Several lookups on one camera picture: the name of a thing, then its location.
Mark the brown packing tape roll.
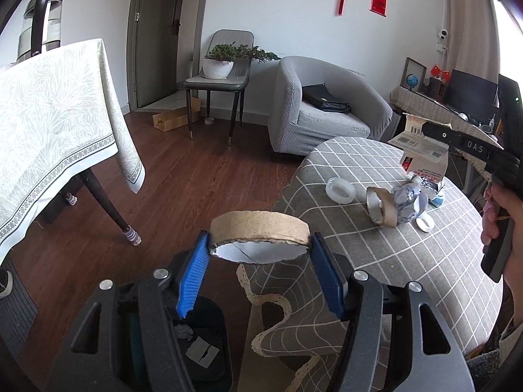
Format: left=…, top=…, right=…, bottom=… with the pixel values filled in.
left=365, top=187, right=399, bottom=228

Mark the white cardboard box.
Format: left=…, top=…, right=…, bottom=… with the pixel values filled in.
left=387, top=115, right=450, bottom=178

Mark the desk with beige lace cloth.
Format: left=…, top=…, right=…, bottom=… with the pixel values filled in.
left=390, top=86, right=505, bottom=197

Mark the black trash bin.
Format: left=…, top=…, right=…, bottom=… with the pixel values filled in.
left=118, top=286, right=233, bottom=392

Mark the cardboard box on floor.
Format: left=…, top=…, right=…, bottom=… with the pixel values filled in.
left=152, top=97, right=202, bottom=132

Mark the grey floor mat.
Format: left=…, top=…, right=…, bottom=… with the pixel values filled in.
left=0, top=290, right=39, bottom=356

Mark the black leather bag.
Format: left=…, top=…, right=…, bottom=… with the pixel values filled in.
left=301, top=84, right=352, bottom=115

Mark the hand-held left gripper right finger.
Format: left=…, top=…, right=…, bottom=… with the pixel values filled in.
left=311, top=232, right=470, bottom=392

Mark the person's right hand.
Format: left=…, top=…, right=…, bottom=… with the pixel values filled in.
left=480, top=184, right=523, bottom=246

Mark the white window curtain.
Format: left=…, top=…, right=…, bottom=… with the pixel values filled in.
left=445, top=0, right=501, bottom=86

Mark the clear tape roll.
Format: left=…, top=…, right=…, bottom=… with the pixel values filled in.
left=326, top=177, right=356, bottom=205

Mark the cardboard tape core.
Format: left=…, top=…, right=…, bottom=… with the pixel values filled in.
left=209, top=211, right=311, bottom=264

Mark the grey room door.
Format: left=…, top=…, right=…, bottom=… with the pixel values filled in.
left=135, top=0, right=184, bottom=109

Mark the grey dining chair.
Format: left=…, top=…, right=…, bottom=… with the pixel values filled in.
left=184, top=29, right=256, bottom=145

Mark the dark picture frame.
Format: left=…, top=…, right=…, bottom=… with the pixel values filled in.
left=402, top=57, right=428, bottom=92

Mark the dark brown wooden box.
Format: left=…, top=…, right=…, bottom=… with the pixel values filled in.
left=423, top=77, right=448, bottom=101

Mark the grey fabric armchair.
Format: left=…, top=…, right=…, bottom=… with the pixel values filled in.
left=267, top=56, right=394, bottom=156

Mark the potted plant white pot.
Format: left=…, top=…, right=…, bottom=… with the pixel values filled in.
left=203, top=43, right=282, bottom=80

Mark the person's grey clothing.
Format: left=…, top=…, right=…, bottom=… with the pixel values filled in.
left=470, top=318, right=523, bottom=392

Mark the flat white paper piece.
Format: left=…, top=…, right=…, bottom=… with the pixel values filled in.
left=186, top=337, right=221, bottom=368

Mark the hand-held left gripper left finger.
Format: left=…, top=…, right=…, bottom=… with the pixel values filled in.
left=45, top=231, right=211, bottom=392

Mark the crumpled white paper ball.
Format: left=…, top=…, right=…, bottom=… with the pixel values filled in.
left=392, top=182, right=429, bottom=224

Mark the round table grey checked tablecloth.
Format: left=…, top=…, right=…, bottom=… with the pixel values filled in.
left=239, top=137, right=505, bottom=392

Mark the table with white patterned cloth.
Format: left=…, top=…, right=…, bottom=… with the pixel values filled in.
left=0, top=39, right=146, bottom=256

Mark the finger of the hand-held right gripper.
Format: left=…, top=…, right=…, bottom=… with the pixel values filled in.
left=422, top=120, right=505, bottom=162

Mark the black computer monitor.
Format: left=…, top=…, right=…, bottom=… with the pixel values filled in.
left=443, top=69, right=500, bottom=115

